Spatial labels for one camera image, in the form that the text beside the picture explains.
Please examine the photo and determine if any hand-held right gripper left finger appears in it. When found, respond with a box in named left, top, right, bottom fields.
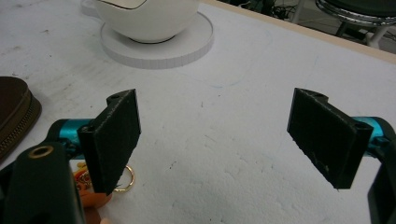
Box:
left=46, top=88, right=142, bottom=196

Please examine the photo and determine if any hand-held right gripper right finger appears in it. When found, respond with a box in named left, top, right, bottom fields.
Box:
left=286, top=87, right=396, bottom=190

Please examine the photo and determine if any brown zippered pouch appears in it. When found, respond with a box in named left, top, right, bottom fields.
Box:
left=0, top=76, right=43, bottom=163

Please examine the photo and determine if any white round base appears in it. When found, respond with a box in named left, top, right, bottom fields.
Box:
left=100, top=11, right=215, bottom=70

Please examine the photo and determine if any white round bowl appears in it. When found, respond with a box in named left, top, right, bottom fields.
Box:
left=92, top=0, right=202, bottom=44

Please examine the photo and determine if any chrome stool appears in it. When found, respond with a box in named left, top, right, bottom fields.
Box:
left=315, top=0, right=396, bottom=49

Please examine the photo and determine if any orange figure keychain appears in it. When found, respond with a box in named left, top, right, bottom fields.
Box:
left=72, top=161, right=136, bottom=224

